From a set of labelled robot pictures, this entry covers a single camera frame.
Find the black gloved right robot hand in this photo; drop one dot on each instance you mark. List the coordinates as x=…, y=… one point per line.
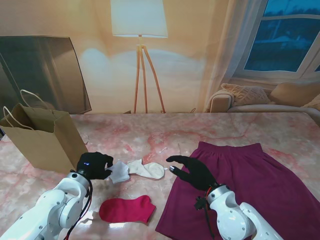
x=198, y=175

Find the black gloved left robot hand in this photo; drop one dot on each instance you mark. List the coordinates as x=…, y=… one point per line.
x=93, y=166

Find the white ankle sock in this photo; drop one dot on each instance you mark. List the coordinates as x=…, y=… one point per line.
x=121, y=173

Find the cream ankle sock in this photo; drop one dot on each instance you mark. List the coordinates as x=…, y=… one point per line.
x=152, y=171

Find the kraft paper bag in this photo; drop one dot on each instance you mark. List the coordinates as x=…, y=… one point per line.
x=42, y=150

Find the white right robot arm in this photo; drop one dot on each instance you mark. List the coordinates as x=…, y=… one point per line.
x=230, y=212

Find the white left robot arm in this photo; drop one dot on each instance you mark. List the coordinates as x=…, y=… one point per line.
x=55, y=207

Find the magenta shorts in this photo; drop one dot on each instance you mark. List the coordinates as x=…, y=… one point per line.
x=250, y=190

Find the red ankle sock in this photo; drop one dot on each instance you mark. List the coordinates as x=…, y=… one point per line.
x=125, y=208

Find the beige sofa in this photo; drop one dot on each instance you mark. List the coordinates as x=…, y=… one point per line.
x=250, y=107

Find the cream knitted cushion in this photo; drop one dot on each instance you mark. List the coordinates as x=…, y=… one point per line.
x=245, y=93

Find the dark grey flat screen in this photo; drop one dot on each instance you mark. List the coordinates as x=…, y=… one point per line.
x=37, y=65

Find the plain tan cushion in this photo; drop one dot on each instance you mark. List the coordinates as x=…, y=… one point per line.
x=292, y=93

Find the sheer white curtain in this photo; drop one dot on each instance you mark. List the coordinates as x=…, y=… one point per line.
x=232, y=50

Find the white tripod floor lamp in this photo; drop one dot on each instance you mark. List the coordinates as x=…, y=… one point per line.
x=138, y=20

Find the white framed window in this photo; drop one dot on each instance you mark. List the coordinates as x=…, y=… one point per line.
x=282, y=42

